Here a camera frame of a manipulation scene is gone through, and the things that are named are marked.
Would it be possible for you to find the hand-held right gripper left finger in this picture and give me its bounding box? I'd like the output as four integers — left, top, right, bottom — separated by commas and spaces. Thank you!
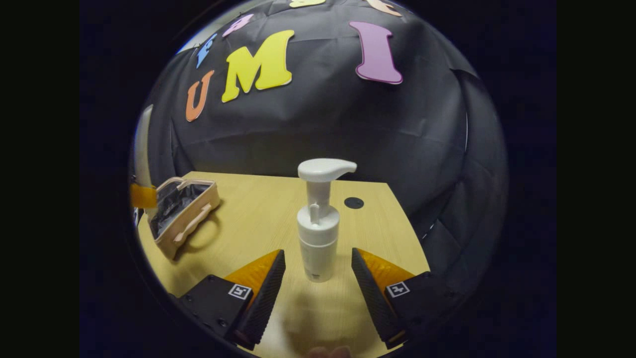
178, 250, 287, 351

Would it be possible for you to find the pink suitcase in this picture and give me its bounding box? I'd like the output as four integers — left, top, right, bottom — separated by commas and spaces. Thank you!
148, 177, 222, 262

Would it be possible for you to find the white pump bottle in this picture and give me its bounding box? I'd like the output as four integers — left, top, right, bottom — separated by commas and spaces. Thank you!
297, 158, 358, 283

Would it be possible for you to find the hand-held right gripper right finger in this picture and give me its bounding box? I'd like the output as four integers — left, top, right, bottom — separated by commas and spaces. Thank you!
351, 248, 463, 350

